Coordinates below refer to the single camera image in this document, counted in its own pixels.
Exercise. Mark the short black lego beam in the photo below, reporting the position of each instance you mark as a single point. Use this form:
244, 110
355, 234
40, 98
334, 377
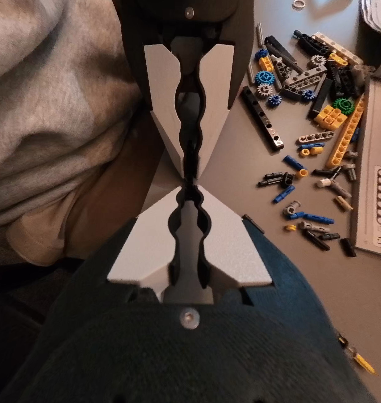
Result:
252, 222

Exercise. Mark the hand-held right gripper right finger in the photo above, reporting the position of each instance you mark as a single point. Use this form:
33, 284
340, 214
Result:
237, 252

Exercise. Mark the white rubber band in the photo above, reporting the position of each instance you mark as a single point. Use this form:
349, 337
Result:
299, 7

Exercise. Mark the long yellow lego beam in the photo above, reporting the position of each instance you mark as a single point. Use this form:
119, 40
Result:
345, 138

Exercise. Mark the grey instruction booklet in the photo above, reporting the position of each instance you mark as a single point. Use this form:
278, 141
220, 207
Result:
370, 141

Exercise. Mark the yellow pointed lego piece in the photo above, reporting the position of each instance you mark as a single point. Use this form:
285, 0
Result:
365, 365

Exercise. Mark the long black lego beam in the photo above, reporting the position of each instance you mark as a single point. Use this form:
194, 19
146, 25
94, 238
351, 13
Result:
261, 116

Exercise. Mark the small black lego piece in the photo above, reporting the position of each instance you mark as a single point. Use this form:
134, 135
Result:
190, 189

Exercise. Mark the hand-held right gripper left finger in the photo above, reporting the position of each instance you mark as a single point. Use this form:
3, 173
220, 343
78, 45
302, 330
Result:
140, 252

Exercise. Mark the person's grey hoodie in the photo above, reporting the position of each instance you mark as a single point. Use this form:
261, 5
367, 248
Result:
52, 94

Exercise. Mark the pile of mixed lego parts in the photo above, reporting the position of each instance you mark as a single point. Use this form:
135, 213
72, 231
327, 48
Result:
329, 116

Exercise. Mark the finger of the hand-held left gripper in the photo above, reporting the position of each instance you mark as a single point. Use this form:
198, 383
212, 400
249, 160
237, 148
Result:
162, 88
217, 88

